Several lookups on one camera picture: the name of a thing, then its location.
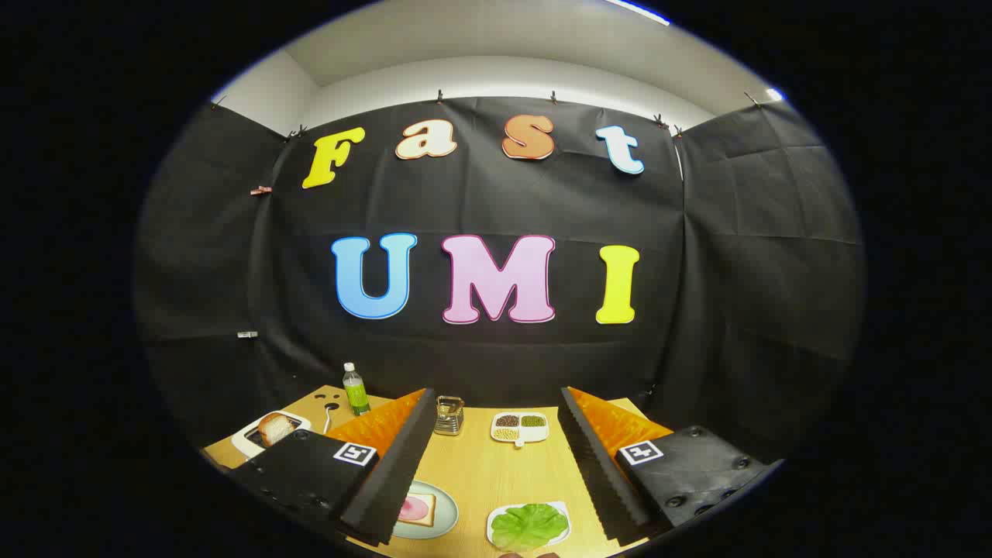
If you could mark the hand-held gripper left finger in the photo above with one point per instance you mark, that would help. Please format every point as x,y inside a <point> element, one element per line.
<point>395,480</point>

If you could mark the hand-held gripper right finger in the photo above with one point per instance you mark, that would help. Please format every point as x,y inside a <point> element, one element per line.
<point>604,480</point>

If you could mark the green lettuce leaf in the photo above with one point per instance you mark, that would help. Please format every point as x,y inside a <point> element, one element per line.
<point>531,527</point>

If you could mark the toasted bread slice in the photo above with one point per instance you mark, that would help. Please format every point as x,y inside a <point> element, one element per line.
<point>275,426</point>

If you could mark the pink ham slice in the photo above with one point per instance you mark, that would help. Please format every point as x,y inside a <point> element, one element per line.
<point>413,508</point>

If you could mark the bread slice under ham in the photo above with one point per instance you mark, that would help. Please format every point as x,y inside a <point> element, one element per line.
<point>430,510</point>

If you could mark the round pale green plate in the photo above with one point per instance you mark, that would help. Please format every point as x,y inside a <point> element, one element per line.
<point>446,511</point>

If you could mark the white divided dish with beans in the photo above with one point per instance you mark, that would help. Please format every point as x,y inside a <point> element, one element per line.
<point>535,432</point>

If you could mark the green label plastic bottle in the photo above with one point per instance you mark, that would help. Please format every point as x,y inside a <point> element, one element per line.
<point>356,395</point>

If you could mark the white square plate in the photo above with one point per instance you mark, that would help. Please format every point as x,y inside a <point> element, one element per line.
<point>489,521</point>

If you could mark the white toaster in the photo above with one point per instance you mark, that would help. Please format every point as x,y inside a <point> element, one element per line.
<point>242,445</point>

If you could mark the black backdrop cloth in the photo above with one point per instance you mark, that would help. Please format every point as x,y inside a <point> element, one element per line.
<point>480,201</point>

